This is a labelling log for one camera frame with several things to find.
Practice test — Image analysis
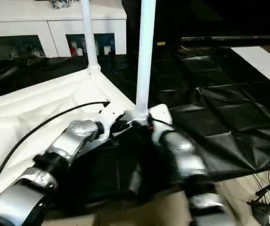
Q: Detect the white cabinet with glass doors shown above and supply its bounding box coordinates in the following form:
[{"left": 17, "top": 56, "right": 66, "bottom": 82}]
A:
[{"left": 0, "top": 0, "right": 127, "bottom": 60}]

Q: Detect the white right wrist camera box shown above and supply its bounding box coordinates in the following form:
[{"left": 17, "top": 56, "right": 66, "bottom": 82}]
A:
[{"left": 147, "top": 105, "right": 173, "bottom": 143}]

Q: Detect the black plastic mat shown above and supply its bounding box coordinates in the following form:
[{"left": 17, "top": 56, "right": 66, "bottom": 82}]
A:
[{"left": 0, "top": 45, "right": 270, "bottom": 208}]

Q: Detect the small dark grey bundle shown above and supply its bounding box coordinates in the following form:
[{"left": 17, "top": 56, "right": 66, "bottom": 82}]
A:
[{"left": 52, "top": 0, "right": 74, "bottom": 9}]

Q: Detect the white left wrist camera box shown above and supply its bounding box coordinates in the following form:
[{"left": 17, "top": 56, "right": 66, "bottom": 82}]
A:
[{"left": 97, "top": 106, "right": 125, "bottom": 140}]

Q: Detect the white flat board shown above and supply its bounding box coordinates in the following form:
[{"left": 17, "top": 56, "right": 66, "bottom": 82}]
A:
[{"left": 231, "top": 46, "right": 270, "bottom": 92}]

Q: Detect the white plastic table leg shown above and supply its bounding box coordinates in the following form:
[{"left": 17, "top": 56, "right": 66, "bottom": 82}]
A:
[
  {"left": 82, "top": 0, "right": 101, "bottom": 73},
  {"left": 135, "top": 0, "right": 157, "bottom": 124}
]

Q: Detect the white plastic table top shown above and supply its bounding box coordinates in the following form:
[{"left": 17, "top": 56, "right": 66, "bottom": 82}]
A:
[{"left": 0, "top": 66, "right": 147, "bottom": 191}]

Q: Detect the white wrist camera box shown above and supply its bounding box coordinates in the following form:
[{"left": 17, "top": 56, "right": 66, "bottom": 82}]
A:
[
  {"left": 97, "top": 106, "right": 125, "bottom": 140},
  {"left": 147, "top": 105, "right": 173, "bottom": 143}
]

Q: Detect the black floor stand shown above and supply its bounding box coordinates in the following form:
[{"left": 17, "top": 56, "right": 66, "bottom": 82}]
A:
[{"left": 249, "top": 177, "right": 270, "bottom": 226}]

